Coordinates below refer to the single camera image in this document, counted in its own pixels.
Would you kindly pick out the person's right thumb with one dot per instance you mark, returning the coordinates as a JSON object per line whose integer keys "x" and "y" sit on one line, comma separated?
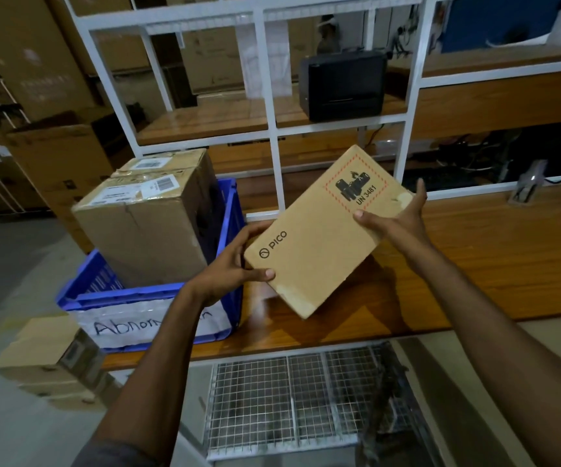
{"x": 421, "y": 193}

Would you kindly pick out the blue plastic crate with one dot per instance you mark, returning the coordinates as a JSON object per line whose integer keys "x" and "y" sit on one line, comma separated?
{"x": 163, "y": 286}

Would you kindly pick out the white paper sheet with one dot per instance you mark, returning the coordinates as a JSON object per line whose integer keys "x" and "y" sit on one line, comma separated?
{"x": 265, "y": 58}

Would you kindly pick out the person's left forearm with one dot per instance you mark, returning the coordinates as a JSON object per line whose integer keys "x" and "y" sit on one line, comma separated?
{"x": 146, "y": 369}

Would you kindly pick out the stack of large cardboard cartons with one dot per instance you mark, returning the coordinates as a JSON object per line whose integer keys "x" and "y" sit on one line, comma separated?
{"x": 32, "y": 53}

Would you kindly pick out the person's left thumb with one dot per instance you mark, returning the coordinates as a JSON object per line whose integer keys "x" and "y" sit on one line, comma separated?
{"x": 260, "y": 275}

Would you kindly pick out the white handwritten paper label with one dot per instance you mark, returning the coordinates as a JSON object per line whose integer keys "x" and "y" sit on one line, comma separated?
{"x": 129, "y": 323}

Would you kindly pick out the brown cardboard box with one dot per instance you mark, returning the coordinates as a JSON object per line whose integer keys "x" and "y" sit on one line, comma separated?
{"x": 326, "y": 228}

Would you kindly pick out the large taped cardboard box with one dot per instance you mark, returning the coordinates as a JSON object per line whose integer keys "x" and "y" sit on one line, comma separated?
{"x": 156, "y": 218}

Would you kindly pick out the white metal shelf frame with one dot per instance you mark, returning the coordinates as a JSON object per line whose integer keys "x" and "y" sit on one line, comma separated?
{"x": 270, "y": 92}

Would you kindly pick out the person's right hand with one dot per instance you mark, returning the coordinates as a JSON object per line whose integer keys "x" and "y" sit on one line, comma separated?
{"x": 403, "y": 227}

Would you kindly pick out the person's left hand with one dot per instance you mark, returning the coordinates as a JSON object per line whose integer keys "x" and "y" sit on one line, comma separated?
{"x": 222, "y": 274}

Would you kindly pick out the black label printer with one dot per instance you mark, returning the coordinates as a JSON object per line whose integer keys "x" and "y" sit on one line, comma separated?
{"x": 342, "y": 85}

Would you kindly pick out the blue board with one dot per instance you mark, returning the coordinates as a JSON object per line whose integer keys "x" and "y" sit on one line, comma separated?
{"x": 502, "y": 21}

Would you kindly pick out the small cardboard box on floor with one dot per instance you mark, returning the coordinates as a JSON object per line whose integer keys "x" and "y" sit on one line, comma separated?
{"x": 51, "y": 357}

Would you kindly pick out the person's right forearm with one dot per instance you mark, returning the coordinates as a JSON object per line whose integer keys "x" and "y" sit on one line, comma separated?
{"x": 497, "y": 330}

